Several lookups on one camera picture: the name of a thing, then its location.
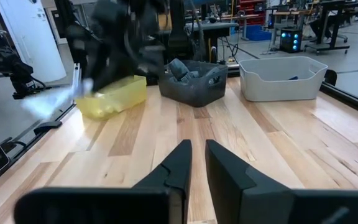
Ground blue storage crate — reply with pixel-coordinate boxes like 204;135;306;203
246;24;273;42

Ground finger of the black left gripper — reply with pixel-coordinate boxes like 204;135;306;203
104;55;139;86
87;52;114;91

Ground red tool cabinet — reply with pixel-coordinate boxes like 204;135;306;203
239;0;267;26

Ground black device with cables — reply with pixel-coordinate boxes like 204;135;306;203
0;46;48;100

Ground silver aluminium bracket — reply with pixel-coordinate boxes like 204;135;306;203
72;62;82;94

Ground light grey plastic bin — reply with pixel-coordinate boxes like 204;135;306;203
239;55;328;103

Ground yellow translucent plastic bin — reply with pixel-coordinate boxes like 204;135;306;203
75;75;148;121

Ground white round column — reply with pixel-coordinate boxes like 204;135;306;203
0;0;67;83

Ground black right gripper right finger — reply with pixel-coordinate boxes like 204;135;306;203
205;139;293;224

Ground black computer tower blue lights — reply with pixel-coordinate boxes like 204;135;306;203
280;27;303;54

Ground black table-edge clamp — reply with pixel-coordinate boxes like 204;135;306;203
33;120;63;136

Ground black standing desk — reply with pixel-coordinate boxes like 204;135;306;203
303;0;358;56

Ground grey desk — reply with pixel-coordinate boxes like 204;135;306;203
157;21;239;63

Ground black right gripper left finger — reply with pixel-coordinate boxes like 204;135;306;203
132;139;193;224

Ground black edge mount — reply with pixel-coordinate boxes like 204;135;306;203
324;68;338;86

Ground small blue-white toothpaste tube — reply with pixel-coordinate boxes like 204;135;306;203
22;77;94;119

